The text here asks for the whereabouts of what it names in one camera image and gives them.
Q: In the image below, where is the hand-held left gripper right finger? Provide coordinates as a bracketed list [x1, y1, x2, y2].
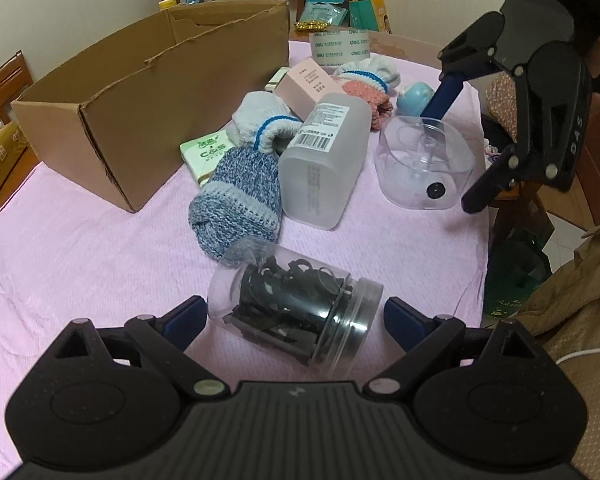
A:
[364, 296, 539, 397]

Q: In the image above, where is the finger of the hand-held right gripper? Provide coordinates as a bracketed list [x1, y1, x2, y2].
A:
[422, 11, 517, 122]
[461, 144, 526, 216]

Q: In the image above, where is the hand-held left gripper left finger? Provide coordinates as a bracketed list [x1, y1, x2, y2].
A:
[54, 296, 229, 402]

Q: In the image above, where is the light blue ball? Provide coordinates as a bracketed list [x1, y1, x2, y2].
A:
[396, 82, 436, 117]

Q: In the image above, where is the clear plastic bowl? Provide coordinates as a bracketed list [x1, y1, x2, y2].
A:
[374, 115, 477, 210]

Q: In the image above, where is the pink knit sock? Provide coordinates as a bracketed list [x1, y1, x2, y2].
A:
[332, 56, 402, 132]

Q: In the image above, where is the clear jar of black clips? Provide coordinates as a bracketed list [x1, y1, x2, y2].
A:
[206, 240, 385, 380]

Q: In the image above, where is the clear tape roll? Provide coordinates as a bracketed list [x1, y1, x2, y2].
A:
[310, 30, 372, 66]

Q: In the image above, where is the blue knit sock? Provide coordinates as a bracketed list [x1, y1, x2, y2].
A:
[187, 92, 306, 263]

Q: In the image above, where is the pink paper box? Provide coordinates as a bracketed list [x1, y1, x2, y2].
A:
[273, 58, 346, 123]

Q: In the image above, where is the frosted plastic bottle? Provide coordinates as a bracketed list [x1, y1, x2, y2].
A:
[278, 92, 371, 232]

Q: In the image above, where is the brown cardboard box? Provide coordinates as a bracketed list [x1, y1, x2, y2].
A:
[11, 0, 291, 213]

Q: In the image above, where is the wooden stool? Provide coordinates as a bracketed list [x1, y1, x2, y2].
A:
[490, 180, 546, 241]

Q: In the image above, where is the floral cloth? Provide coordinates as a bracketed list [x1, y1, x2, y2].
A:
[482, 72, 521, 141]

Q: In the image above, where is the dark green bag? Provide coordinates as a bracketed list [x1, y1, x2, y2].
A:
[485, 230, 551, 321]

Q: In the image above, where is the green shopping bag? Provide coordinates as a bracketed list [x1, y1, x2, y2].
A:
[349, 0, 393, 35]

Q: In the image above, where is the pink towel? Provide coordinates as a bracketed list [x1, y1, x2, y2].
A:
[0, 40, 491, 461]

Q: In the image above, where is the green tissue packet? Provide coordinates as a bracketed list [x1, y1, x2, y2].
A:
[179, 129, 231, 188]
[266, 66, 293, 93]

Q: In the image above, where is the tan quilted jacket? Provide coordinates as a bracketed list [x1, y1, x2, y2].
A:
[517, 230, 600, 480]

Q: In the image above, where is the beige tissue box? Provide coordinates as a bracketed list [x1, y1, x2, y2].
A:
[0, 120, 30, 196]

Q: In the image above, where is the white cable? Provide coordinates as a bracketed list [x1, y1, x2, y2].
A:
[555, 342, 600, 366]

